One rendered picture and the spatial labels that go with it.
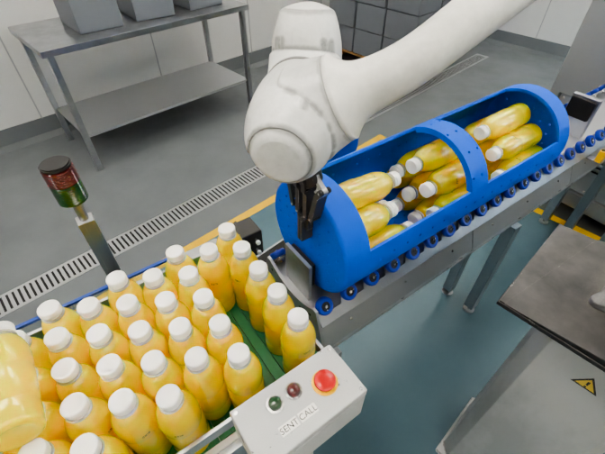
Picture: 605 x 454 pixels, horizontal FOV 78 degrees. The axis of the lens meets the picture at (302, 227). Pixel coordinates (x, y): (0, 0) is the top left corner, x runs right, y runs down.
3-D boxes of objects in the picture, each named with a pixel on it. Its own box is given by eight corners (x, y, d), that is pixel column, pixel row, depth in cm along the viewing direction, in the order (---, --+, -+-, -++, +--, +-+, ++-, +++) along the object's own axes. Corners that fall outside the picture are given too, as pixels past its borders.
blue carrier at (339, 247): (547, 184, 123) (589, 99, 105) (344, 317, 87) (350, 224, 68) (473, 149, 141) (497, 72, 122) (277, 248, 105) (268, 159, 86)
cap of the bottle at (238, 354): (227, 369, 65) (226, 364, 63) (229, 348, 67) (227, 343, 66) (250, 367, 65) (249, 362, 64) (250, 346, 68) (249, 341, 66)
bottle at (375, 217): (327, 227, 79) (391, 195, 87) (312, 230, 85) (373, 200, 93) (339, 257, 80) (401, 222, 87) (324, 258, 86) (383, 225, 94)
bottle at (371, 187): (320, 206, 89) (378, 185, 97) (338, 223, 85) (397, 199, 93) (322, 183, 84) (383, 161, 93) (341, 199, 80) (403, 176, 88)
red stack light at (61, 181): (83, 183, 82) (75, 168, 79) (50, 194, 79) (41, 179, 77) (76, 169, 86) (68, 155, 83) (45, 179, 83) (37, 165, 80)
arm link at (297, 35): (279, 95, 66) (264, 132, 56) (275, -8, 55) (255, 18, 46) (340, 98, 65) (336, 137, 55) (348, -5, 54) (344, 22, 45)
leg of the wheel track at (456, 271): (455, 292, 209) (494, 207, 165) (447, 297, 206) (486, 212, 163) (446, 286, 212) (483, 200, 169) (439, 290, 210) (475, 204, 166)
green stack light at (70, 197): (92, 201, 85) (83, 184, 82) (61, 212, 83) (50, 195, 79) (85, 186, 89) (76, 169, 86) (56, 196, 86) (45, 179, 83)
